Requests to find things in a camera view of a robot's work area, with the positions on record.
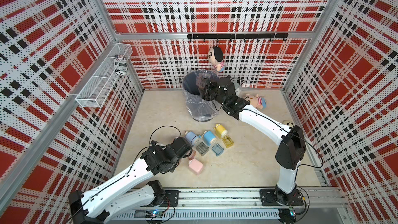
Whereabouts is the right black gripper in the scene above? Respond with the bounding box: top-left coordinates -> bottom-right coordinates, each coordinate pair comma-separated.
198,77 -> 227,107

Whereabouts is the grey bin with plastic liner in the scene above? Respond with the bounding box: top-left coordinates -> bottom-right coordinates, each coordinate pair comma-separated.
182,69 -> 220,122

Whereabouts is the pink sharpener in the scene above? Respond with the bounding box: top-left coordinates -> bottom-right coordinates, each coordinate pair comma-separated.
188,159 -> 204,175

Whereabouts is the blue sharpener front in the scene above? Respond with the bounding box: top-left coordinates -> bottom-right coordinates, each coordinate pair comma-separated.
185,131 -> 201,147

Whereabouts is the blue sharpener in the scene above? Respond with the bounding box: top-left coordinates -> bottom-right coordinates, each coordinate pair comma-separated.
202,131 -> 217,147
185,131 -> 201,147

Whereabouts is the yellow pencil sharpener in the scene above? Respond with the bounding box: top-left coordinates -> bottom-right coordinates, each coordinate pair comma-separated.
213,123 -> 228,139

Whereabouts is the translucent grey sharpener tray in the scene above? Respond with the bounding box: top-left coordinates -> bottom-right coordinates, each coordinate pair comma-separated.
196,142 -> 209,156

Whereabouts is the translucent blue sharpener tray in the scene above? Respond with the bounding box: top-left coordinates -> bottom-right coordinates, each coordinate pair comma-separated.
211,144 -> 224,157

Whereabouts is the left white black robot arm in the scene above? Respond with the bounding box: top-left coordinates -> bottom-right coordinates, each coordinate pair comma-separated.
66,137 -> 192,224

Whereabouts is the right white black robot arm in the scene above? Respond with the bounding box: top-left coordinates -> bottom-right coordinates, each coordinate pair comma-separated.
196,76 -> 306,206

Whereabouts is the hanging cartoon boy doll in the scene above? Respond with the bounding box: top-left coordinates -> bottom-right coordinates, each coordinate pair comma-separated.
207,46 -> 224,73

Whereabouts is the lying cartoon boy doll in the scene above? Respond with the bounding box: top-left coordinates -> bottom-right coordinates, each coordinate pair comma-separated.
243,94 -> 267,110

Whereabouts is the left green circuit board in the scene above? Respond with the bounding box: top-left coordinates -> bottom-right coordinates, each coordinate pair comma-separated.
145,210 -> 163,219

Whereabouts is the green circuit board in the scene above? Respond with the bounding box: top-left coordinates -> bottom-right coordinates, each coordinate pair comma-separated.
145,210 -> 163,219
278,207 -> 296,224

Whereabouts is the cream panda face ball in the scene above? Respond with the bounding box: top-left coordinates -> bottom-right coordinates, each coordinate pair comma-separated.
283,120 -> 295,127

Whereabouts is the black white can in basket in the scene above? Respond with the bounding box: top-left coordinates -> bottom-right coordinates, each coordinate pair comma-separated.
114,55 -> 127,76

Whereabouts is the right green circuit board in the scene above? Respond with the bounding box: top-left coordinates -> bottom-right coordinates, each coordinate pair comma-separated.
278,207 -> 296,224

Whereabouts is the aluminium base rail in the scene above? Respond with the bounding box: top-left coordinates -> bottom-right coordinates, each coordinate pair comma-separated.
111,187 -> 354,224

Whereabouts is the black wall hook rail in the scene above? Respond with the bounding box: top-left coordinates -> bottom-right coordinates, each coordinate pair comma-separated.
187,33 -> 289,41

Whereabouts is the white wire wall basket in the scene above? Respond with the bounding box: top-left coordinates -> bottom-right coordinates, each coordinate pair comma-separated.
76,43 -> 132,108

